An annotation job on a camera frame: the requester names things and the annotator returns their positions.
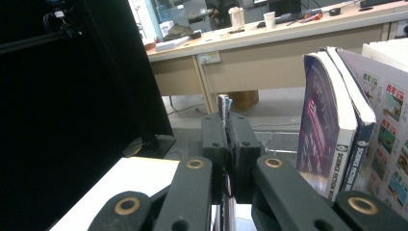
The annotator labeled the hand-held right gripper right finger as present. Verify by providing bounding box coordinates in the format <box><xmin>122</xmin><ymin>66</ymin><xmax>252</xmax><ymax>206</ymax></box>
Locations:
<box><xmin>229</xmin><ymin>112</ymin><xmax>263</xmax><ymax>205</ymax></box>

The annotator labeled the small black camera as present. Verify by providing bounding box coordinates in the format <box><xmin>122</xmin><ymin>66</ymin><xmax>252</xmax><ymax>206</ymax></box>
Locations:
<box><xmin>42</xmin><ymin>8</ymin><xmax>83</xmax><ymax>38</ymax></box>

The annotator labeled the clear acrylic book stand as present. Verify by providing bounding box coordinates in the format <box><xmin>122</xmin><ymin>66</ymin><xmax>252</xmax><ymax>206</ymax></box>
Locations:
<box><xmin>253</xmin><ymin>129</ymin><xmax>304</xmax><ymax>167</ymax></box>

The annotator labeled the black metal bar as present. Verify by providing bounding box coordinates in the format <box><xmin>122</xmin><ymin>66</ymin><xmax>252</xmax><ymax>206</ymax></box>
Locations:
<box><xmin>0</xmin><ymin>32</ymin><xmax>68</xmax><ymax>56</ymax></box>

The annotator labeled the dark cloth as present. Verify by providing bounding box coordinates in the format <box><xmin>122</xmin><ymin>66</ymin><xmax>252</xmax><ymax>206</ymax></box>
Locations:
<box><xmin>163</xmin><ymin>23</ymin><xmax>194</xmax><ymax>42</ymax></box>

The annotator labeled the white wall socket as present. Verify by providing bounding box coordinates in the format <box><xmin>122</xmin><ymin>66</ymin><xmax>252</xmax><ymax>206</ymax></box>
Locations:
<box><xmin>197</xmin><ymin>51</ymin><xmax>222</xmax><ymax>65</ymax></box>

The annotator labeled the white paper cup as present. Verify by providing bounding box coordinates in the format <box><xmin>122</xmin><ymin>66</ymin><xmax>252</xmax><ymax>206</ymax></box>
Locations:
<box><xmin>263</xmin><ymin>11</ymin><xmax>277</xmax><ymax>31</ymax></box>

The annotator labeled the grey cabinet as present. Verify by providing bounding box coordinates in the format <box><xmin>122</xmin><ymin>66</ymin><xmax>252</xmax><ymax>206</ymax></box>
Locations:
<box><xmin>169</xmin><ymin>0</ymin><xmax>214</xmax><ymax>33</ymax></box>

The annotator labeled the black curtain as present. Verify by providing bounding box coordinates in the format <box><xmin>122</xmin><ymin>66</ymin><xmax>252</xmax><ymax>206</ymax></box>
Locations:
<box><xmin>0</xmin><ymin>0</ymin><xmax>174</xmax><ymax>231</ymax></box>

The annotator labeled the black stand base striped tape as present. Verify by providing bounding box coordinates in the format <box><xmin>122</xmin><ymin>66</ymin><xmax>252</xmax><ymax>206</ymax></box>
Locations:
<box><xmin>122</xmin><ymin>134</ymin><xmax>177</xmax><ymax>159</ymax></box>

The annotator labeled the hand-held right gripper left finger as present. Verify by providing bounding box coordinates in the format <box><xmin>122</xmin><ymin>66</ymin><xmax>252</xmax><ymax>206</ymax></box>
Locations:
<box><xmin>201</xmin><ymin>114</ymin><xmax>230</xmax><ymax>206</ymax></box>

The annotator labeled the thin black floor cable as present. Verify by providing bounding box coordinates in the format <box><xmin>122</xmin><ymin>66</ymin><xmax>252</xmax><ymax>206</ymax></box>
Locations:
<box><xmin>166</xmin><ymin>103</ymin><xmax>209</xmax><ymax>117</ymax></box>

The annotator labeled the purple magazine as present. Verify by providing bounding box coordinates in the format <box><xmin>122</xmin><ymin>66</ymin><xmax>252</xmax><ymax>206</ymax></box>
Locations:
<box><xmin>295</xmin><ymin>51</ymin><xmax>359</xmax><ymax>202</ymax></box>
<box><xmin>321</xmin><ymin>46</ymin><xmax>377</xmax><ymax>193</ymax></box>

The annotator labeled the white paper stack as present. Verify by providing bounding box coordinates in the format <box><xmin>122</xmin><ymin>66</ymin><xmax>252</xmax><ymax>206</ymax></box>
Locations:
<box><xmin>154</xmin><ymin>36</ymin><xmax>191</xmax><ymax>53</ymax></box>

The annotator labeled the black monitor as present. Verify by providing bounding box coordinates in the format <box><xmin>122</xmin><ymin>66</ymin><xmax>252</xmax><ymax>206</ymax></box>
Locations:
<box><xmin>268</xmin><ymin>0</ymin><xmax>303</xmax><ymax>17</ymax></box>

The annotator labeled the orange hand tool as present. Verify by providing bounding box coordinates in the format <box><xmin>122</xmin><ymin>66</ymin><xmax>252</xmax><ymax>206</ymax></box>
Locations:
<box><xmin>297</xmin><ymin>13</ymin><xmax>323</xmax><ymax>24</ymax></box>

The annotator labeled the beige wooden desk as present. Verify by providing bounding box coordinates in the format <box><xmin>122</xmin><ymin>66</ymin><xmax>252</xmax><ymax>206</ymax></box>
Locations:
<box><xmin>146</xmin><ymin>0</ymin><xmax>408</xmax><ymax>114</ymax></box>

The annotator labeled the black magazine red print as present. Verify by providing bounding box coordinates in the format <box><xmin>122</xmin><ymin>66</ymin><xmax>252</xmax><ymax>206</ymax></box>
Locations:
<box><xmin>216</xmin><ymin>93</ymin><xmax>239</xmax><ymax>231</ymax></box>

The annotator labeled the brown cardboard box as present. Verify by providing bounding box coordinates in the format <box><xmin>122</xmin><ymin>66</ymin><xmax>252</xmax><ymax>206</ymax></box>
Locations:
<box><xmin>228</xmin><ymin>90</ymin><xmax>260</xmax><ymax>112</ymax></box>

